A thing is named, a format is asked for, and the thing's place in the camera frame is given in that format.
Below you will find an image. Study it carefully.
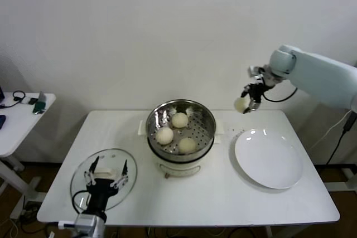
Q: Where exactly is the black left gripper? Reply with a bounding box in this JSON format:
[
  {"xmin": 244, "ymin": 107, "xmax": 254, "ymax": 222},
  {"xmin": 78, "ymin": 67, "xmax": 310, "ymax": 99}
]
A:
[{"xmin": 84, "ymin": 156, "xmax": 129, "ymax": 216}]

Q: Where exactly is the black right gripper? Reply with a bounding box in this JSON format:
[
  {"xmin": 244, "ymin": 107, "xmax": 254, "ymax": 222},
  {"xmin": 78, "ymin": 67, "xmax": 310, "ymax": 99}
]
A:
[{"xmin": 240, "ymin": 81, "xmax": 266, "ymax": 115}]

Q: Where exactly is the white steamed baozi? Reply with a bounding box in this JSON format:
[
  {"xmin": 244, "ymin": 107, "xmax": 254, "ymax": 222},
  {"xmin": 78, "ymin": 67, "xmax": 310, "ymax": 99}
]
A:
[
  {"xmin": 177, "ymin": 137, "xmax": 197, "ymax": 154},
  {"xmin": 155, "ymin": 127, "xmax": 174, "ymax": 145},
  {"xmin": 171, "ymin": 111, "xmax": 189, "ymax": 129},
  {"xmin": 233, "ymin": 97, "xmax": 249, "ymax": 113}
]

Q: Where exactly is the round glass pot lid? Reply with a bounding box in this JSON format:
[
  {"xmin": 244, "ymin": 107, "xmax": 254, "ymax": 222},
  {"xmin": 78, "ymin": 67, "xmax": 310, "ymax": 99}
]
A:
[{"xmin": 70, "ymin": 148, "xmax": 138, "ymax": 213}]

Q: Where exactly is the perforated steel steamer basket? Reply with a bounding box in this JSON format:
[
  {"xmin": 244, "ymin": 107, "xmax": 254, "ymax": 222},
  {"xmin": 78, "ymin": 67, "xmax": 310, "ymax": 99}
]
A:
[{"xmin": 138, "ymin": 99, "xmax": 225, "ymax": 158}]

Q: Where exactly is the large white plate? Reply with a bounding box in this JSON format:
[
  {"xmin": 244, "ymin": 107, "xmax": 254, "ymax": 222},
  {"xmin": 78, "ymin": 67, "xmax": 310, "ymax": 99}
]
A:
[{"xmin": 234, "ymin": 129, "xmax": 304, "ymax": 190}]

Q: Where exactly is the floor power strip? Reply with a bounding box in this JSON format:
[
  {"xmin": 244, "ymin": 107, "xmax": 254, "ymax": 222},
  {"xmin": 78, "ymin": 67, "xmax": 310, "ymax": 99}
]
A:
[{"xmin": 23, "ymin": 201, "xmax": 40, "ymax": 213}]

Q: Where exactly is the green flat object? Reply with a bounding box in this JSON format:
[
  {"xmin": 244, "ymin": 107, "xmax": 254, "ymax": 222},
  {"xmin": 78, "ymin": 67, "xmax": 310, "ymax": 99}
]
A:
[{"xmin": 32, "ymin": 101, "xmax": 47, "ymax": 115}]

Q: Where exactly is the white side table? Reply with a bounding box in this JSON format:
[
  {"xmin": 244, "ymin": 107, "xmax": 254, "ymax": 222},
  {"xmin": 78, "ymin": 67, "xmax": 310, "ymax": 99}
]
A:
[{"xmin": 0, "ymin": 92, "xmax": 56, "ymax": 202}]

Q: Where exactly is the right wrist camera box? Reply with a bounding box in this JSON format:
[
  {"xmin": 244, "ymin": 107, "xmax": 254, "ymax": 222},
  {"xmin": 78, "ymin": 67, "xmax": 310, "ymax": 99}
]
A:
[{"xmin": 248, "ymin": 66, "xmax": 266, "ymax": 82}]

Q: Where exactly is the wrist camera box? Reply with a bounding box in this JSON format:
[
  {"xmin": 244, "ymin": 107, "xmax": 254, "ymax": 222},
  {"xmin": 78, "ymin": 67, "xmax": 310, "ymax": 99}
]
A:
[
  {"xmin": 57, "ymin": 220, "xmax": 78, "ymax": 229},
  {"xmin": 248, "ymin": 66, "xmax": 266, "ymax": 82}
]

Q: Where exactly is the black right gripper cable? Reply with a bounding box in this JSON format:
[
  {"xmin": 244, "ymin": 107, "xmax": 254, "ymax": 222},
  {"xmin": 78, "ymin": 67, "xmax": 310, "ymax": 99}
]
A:
[{"xmin": 262, "ymin": 86, "xmax": 298, "ymax": 103}]

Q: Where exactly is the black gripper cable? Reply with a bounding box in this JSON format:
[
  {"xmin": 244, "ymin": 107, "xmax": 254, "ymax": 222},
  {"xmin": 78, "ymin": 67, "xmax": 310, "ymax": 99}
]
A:
[
  {"xmin": 262, "ymin": 86, "xmax": 298, "ymax": 103},
  {"xmin": 71, "ymin": 190, "xmax": 90, "ymax": 213}
]

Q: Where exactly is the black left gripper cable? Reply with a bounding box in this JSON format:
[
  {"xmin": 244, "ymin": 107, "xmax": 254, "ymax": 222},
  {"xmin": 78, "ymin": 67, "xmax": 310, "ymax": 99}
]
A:
[{"xmin": 71, "ymin": 190, "xmax": 90, "ymax": 213}]

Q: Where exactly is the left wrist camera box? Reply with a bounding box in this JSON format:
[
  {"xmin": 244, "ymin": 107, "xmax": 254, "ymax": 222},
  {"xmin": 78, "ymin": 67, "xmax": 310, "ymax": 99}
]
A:
[{"xmin": 57, "ymin": 220, "xmax": 78, "ymax": 229}]

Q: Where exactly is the white hanging cable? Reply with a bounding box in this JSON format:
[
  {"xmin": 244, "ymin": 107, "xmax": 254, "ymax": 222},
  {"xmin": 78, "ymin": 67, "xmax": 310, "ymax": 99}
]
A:
[{"xmin": 309, "ymin": 108, "xmax": 357, "ymax": 149}]

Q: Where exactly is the black cable with adapter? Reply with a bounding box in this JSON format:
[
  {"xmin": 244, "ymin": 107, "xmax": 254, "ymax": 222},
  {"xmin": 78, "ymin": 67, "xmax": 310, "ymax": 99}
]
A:
[{"xmin": 326, "ymin": 109, "xmax": 357, "ymax": 166}]

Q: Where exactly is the black looped cable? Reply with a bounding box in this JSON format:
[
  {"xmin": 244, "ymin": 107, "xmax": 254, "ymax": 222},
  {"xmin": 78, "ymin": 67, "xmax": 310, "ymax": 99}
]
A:
[{"xmin": 0, "ymin": 91, "xmax": 27, "ymax": 109}]

